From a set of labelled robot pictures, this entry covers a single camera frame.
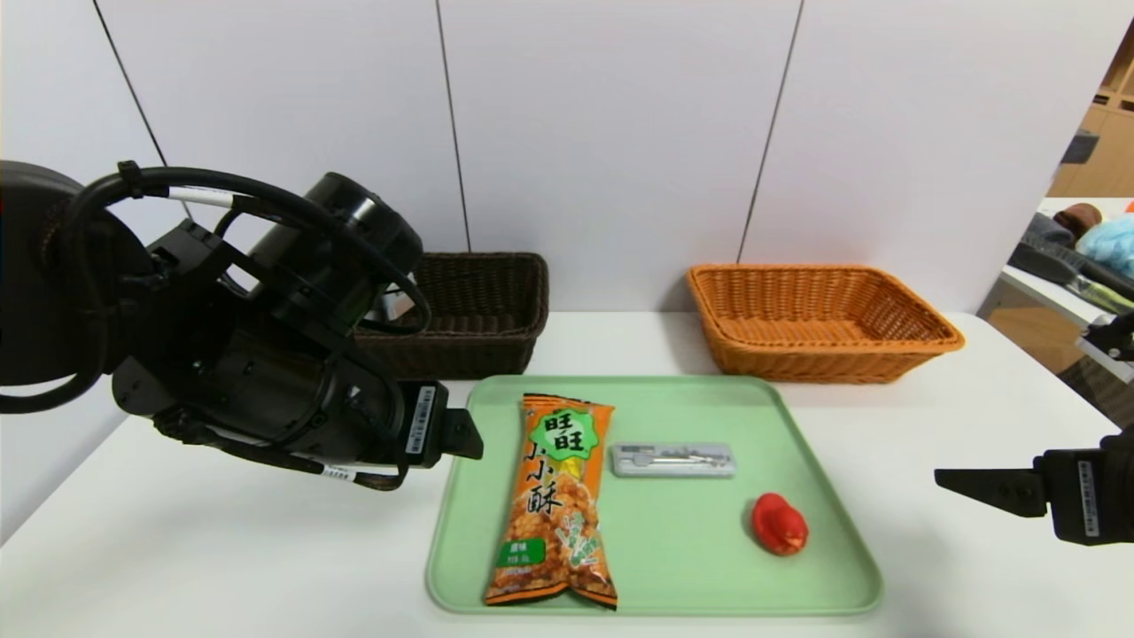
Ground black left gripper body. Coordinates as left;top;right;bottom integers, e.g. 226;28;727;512
325;354;450;476

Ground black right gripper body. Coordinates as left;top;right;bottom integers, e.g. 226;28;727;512
1043;432;1134;547

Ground orange snack bag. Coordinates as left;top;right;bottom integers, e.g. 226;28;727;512
484;393;618;610

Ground grey clear plastic case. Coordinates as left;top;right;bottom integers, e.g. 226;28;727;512
611;441;737;479

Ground red toy duck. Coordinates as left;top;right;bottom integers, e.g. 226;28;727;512
751;493;809;556

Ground dark brown wicker basket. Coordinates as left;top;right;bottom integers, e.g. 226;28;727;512
354;253;550;380

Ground orange wicker basket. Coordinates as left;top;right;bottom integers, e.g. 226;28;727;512
687;263;966;385

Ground white side table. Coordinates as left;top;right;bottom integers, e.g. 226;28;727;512
998;198;1134;355

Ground black flat tray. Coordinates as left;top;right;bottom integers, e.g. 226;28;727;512
1007;241;1134;304

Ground light green plastic tray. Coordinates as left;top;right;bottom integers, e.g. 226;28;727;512
426;375;883;615

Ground light blue fluffy item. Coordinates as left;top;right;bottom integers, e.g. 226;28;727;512
1074;215;1134;280

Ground brown round item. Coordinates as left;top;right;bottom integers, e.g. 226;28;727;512
1051;203;1102;240

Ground wooden cabinet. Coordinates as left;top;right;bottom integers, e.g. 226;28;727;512
1045;18;1134;198

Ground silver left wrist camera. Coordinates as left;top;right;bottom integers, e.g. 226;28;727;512
377;288;419;325

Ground black left arm looped cable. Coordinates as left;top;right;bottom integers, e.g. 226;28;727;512
66;162;432;338

